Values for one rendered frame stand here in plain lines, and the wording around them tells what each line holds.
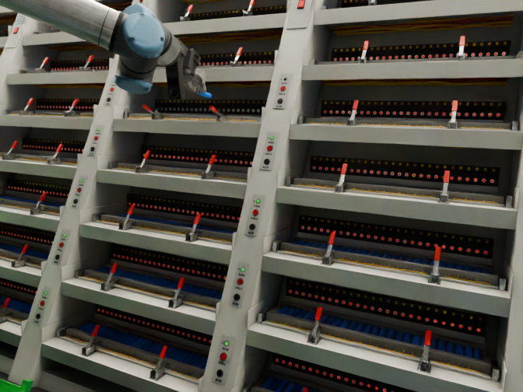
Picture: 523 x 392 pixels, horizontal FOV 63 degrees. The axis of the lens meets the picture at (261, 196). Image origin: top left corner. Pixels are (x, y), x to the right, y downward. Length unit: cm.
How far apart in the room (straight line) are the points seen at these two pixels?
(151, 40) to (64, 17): 18
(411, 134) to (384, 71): 22
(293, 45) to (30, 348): 130
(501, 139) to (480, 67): 21
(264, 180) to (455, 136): 53
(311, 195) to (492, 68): 57
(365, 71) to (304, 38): 24
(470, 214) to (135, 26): 88
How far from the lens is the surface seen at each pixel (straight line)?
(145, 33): 102
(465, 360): 116
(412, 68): 132
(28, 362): 166
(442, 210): 114
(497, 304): 111
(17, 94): 231
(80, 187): 166
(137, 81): 112
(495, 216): 115
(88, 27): 104
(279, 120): 132
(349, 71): 135
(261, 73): 144
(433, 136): 121
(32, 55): 237
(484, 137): 121
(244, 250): 122
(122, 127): 165
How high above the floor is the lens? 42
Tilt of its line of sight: 13 degrees up
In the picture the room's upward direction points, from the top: 12 degrees clockwise
